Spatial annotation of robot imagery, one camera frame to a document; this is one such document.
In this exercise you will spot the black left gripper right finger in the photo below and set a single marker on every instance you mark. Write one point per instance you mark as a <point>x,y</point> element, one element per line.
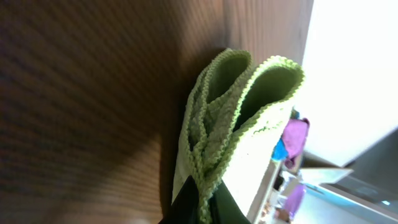
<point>224,209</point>

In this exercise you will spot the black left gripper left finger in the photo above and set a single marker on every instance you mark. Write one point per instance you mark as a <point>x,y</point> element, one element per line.
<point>184,207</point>

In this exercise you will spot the green cloth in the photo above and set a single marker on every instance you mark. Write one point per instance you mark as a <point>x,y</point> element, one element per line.
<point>234,117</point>

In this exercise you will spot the blue cloth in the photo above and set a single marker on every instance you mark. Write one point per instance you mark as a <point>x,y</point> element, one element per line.
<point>280,152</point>

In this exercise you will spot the purple cloth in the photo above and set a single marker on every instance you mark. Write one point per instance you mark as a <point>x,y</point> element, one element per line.
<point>294,138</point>

